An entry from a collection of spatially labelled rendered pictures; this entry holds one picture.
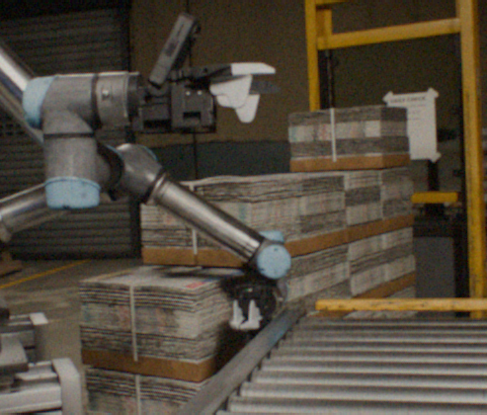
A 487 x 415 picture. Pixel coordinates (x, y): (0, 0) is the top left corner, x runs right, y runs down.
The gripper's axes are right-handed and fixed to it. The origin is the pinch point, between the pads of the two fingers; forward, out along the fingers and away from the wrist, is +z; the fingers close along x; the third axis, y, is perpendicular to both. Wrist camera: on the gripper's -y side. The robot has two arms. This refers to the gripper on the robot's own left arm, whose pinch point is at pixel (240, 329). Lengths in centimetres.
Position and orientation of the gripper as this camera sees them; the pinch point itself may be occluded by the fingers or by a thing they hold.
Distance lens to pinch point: 167.9
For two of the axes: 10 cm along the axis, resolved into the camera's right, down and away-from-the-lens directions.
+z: -2.6, 0.6, -9.6
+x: 9.7, -0.3, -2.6
